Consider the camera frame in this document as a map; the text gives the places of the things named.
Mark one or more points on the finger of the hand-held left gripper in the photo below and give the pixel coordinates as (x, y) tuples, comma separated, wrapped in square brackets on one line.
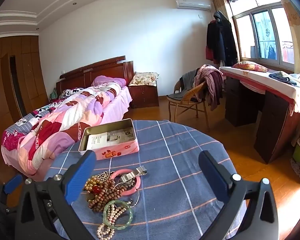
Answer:
[(13, 183)]

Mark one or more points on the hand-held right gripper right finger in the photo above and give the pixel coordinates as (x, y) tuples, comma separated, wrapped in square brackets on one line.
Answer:
[(213, 177)]

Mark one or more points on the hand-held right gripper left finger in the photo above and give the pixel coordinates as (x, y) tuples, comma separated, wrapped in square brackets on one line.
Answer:
[(81, 177)]

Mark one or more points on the green jade bangle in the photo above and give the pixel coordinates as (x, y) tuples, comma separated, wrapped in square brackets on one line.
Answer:
[(105, 216)]

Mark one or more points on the pink tin box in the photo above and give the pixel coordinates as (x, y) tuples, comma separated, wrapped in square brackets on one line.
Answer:
[(120, 150)]

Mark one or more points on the silver metal clip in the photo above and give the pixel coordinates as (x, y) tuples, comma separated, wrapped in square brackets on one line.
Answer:
[(137, 172)]

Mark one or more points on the pink bangle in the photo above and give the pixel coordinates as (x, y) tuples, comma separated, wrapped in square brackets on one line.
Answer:
[(137, 184)]

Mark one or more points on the thin silver hoop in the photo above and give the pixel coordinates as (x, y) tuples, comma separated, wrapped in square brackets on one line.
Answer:
[(139, 192)]

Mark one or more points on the blue plaid tablecloth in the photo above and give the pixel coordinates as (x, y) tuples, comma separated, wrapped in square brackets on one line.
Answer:
[(177, 180)]

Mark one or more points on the white paper sheet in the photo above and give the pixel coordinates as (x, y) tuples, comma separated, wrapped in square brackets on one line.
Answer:
[(96, 141)]

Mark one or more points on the printed leaflet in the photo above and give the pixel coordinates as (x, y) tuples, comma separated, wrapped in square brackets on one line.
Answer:
[(121, 135)]

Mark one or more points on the pink patchwork quilt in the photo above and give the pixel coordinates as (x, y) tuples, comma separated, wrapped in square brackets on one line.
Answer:
[(55, 125)]

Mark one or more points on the dark wooden desk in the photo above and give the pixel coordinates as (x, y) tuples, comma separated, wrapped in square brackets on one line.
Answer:
[(272, 125)]

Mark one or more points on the pink bedsheet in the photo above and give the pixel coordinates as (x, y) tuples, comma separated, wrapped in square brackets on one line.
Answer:
[(117, 105)]

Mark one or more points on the wicker chair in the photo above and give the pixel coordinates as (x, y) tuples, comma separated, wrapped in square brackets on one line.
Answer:
[(190, 97)]

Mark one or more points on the black and white cloth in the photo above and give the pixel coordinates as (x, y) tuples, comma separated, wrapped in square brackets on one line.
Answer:
[(71, 92)]

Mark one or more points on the teal item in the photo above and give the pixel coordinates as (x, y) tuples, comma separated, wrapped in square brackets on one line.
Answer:
[(53, 94)]

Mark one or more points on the pink and maroon clothes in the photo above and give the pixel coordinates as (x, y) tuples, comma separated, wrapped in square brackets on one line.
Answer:
[(211, 82)]

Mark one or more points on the grey garment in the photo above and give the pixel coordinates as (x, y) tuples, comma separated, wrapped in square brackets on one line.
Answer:
[(185, 85)]

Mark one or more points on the purple pillow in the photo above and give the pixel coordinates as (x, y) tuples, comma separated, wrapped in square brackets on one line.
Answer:
[(107, 80)]

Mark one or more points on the wooden nightstand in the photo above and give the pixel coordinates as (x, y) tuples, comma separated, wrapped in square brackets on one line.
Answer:
[(143, 96)]

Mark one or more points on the wooden wardrobe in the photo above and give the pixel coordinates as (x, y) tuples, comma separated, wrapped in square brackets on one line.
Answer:
[(15, 80)]

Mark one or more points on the white and red desk cover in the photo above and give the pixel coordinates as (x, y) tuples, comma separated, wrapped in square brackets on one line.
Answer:
[(260, 80)]

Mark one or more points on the dark wooden headboard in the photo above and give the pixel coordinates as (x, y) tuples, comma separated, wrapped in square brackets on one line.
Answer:
[(95, 70)]

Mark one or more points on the pink floral pillow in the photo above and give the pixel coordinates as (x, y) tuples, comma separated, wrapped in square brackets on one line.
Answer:
[(250, 66)]

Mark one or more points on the floral cushion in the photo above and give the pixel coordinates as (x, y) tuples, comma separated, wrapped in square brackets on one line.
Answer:
[(143, 78)]

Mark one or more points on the pile of folded clothes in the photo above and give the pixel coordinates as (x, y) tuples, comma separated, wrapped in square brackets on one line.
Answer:
[(287, 78)]

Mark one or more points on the hanging dark coats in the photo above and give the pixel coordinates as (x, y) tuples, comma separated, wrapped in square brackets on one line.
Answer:
[(221, 40)]

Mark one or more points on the window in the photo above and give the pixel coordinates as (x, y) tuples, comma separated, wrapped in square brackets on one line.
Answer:
[(262, 35)]

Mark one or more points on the white air conditioner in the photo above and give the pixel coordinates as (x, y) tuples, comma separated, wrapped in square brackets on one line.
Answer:
[(193, 2)]

